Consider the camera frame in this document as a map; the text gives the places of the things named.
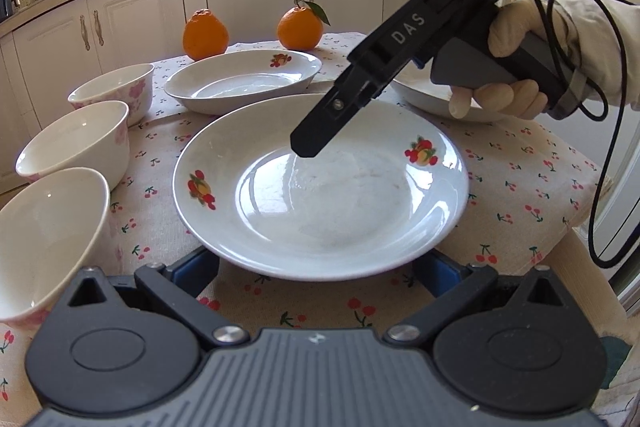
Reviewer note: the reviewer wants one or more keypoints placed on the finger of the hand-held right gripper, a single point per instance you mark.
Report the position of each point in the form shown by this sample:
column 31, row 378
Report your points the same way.
column 320, row 127

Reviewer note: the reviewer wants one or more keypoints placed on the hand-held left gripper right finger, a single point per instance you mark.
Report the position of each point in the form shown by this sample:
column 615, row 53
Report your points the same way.
column 440, row 274

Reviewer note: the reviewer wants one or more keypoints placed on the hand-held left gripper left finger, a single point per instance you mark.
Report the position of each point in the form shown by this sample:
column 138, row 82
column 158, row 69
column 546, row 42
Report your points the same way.
column 192, row 274

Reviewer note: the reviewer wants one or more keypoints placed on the white round fruit-print plate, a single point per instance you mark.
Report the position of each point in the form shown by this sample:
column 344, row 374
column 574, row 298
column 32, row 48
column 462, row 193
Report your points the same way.
column 320, row 202

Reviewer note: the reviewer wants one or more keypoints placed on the white oval fruit-print plate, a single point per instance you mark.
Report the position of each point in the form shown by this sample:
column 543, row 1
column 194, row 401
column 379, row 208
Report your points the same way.
column 240, row 87

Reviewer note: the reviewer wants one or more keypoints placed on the white deep plate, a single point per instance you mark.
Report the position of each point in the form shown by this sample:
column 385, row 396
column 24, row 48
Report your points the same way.
column 425, row 101

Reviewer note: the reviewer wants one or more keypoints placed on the white pink-flower bowl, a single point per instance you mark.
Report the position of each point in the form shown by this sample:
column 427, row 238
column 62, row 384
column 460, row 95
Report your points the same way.
column 75, row 152
column 45, row 247
column 112, row 92

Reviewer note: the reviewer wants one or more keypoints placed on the person's right forearm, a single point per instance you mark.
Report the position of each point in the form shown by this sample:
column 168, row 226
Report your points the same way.
column 610, row 42

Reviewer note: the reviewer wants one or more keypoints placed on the person's right hand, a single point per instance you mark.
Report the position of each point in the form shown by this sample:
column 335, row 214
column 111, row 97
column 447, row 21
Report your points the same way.
column 545, row 22

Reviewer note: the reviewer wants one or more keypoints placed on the orange with green leaves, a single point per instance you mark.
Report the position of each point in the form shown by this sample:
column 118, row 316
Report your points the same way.
column 299, row 29

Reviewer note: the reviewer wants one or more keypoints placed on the cherry print tablecloth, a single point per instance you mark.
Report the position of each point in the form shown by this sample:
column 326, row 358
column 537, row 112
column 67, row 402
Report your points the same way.
column 525, row 187

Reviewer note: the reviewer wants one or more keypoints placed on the bumpy orange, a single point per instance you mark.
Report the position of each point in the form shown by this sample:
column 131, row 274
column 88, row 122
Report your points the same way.
column 205, row 34

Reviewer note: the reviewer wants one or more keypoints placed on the white kitchen cabinet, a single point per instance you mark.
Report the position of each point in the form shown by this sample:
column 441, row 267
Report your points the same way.
column 140, row 12

